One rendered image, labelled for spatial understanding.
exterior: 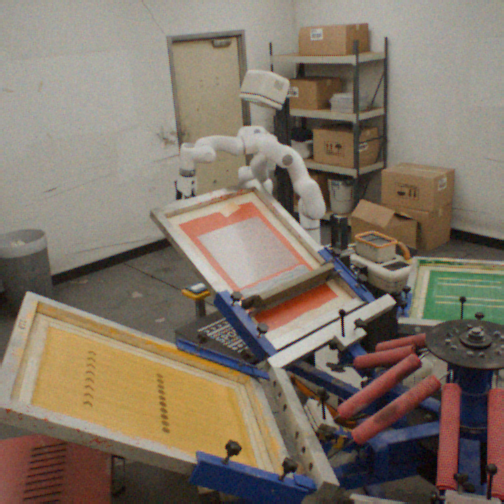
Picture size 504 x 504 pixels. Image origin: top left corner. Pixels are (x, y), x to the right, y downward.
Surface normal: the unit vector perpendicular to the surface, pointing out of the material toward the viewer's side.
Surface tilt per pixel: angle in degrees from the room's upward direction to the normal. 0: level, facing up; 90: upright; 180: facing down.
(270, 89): 90
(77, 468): 0
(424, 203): 90
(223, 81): 90
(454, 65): 90
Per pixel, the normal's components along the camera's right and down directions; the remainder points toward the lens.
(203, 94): 0.67, 0.23
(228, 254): 0.30, -0.66
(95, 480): -0.07, -0.93
